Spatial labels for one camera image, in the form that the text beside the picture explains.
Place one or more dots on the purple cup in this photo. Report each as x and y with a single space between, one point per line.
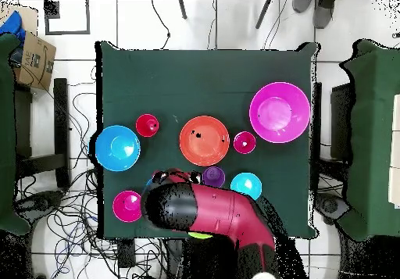
213 175

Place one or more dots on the orange bowl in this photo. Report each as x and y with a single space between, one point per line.
204 147

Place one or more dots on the small blue ridged bowl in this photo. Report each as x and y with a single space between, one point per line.
245 183

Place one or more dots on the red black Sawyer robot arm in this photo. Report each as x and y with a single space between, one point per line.
218 210

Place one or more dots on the red cup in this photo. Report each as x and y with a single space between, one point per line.
242 141
145 125

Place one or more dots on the small red bowl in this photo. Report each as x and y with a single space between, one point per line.
126 207

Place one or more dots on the green bowl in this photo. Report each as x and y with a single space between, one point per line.
200 236

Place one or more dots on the large blue bowl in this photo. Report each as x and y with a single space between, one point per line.
117 148

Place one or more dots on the dark green tablecloth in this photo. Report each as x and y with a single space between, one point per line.
187 82

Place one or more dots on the large pink bowl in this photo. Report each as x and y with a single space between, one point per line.
279 112

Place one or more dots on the black metal stand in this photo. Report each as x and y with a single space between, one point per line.
340 119
61 119

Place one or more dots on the grey chair leg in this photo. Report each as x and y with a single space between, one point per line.
263 13
182 8

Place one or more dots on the green cloth covered table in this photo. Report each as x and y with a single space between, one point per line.
6 135
372 135

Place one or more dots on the printed cardboard box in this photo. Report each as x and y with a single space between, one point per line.
34 60

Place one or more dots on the grey shoe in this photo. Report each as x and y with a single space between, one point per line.
301 5
323 13

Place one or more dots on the plain cardboard box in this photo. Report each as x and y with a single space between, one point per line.
29 18

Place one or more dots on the white box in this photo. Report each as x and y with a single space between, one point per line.
395 135

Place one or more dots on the blue bag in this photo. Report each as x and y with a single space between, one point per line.
12 25

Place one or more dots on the black pedestal foot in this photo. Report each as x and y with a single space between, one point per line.
331 204
37 202

